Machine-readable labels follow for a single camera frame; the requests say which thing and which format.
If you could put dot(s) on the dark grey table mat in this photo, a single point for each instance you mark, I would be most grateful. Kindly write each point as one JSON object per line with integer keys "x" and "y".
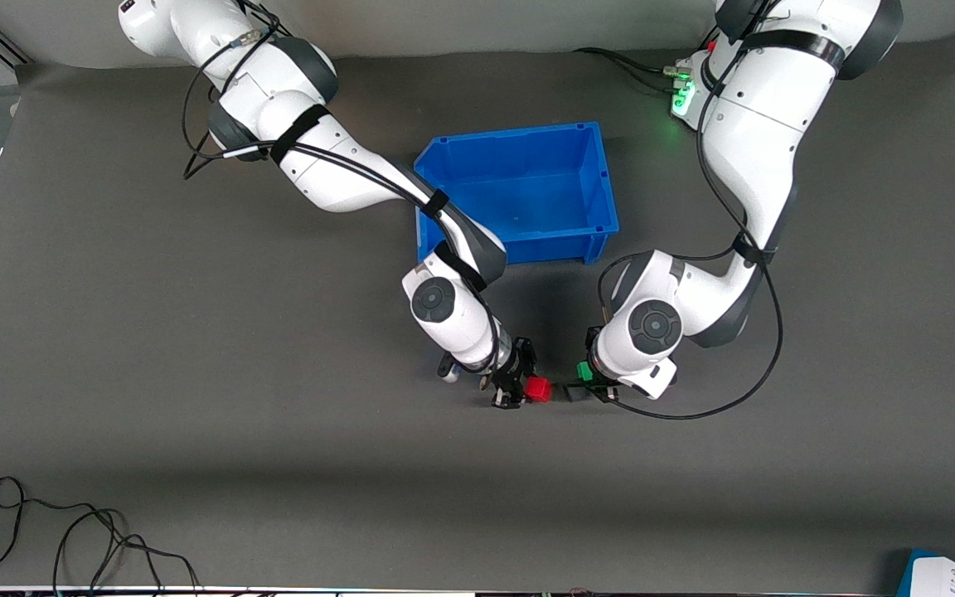
{"x": 196, "y": 414}

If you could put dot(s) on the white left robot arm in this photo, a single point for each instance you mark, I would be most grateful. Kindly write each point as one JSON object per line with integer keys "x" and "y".
{"x": 763, "y": 108}

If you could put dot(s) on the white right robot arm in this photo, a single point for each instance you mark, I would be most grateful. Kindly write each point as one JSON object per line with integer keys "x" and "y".
{"x": 328, "y": 166}

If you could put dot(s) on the black cube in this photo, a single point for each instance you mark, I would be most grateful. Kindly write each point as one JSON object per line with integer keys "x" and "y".
{"x": 560, "y": 392}

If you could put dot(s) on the blue plastic bin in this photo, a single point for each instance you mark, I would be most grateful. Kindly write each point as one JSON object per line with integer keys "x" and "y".
{"x": 527, "y": 186}

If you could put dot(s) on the green cube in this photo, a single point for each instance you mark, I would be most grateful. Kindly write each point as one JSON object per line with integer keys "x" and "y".
{"x": 584, "y": 371}

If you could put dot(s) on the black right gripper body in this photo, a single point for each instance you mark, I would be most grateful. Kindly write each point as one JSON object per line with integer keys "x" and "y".
{"x": 516, "y": 372}

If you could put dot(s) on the red cube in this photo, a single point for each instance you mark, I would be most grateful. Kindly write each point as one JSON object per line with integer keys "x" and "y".
{"x": 538, "y": 390}

